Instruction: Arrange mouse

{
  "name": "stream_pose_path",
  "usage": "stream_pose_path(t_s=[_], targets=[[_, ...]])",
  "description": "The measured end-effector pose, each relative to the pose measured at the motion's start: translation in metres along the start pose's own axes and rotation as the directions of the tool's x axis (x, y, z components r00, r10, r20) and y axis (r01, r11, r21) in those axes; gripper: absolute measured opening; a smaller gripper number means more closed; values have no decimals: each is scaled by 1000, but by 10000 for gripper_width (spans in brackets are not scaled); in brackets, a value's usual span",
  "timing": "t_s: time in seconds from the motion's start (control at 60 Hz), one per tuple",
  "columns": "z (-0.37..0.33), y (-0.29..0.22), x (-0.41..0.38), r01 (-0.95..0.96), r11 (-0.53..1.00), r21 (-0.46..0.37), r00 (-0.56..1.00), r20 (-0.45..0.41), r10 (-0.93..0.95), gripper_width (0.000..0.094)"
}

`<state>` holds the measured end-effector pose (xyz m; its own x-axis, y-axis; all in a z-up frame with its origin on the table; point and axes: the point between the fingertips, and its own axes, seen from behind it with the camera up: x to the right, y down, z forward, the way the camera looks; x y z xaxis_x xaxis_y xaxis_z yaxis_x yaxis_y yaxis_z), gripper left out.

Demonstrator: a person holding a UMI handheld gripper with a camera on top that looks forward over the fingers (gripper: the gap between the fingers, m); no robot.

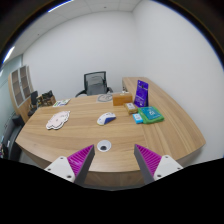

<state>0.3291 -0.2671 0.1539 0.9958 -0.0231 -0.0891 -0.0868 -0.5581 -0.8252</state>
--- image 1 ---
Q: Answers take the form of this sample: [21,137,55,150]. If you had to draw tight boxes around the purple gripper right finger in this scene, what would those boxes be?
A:
[134,144,182,184]

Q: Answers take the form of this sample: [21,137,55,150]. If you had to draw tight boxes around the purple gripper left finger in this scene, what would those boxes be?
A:
[45,145,95,186]

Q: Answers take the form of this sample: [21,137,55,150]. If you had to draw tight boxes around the white and blue computer mouse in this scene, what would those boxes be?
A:
[97,112,116,125]

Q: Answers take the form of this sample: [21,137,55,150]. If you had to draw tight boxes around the green book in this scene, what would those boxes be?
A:
[138,106,164,124]

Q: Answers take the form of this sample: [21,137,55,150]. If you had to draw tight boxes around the small blue white box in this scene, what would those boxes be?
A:
[133,113,143,124]

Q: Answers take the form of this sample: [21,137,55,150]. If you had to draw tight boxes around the small tan cardboard box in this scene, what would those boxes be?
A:
[124,103,138,114]

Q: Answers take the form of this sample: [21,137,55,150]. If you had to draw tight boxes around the black chair at left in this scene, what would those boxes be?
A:
[1,115,24,161]

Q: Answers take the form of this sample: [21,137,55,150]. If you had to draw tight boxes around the dark clutter on side cabinet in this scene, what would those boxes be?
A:
[28,91,56,117]

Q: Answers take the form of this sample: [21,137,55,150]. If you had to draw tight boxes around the wooden tissue box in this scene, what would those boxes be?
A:
[113,93,132,106]

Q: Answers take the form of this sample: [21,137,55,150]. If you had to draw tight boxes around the round grey coaster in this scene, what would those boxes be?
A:
[97,94,113,102]

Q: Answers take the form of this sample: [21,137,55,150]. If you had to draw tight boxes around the purple standing sign card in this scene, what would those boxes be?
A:
[134,80,149,107]

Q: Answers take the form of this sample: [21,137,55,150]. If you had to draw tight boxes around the black mesh office chair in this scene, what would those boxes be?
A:
[76,71,113,97]

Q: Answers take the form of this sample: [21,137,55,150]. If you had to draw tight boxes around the wooden cabinet with glass doors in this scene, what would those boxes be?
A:
[8,65,33,122]

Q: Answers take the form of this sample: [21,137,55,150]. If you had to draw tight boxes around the white desk cable grommet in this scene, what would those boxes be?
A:
[97,140,112,152]

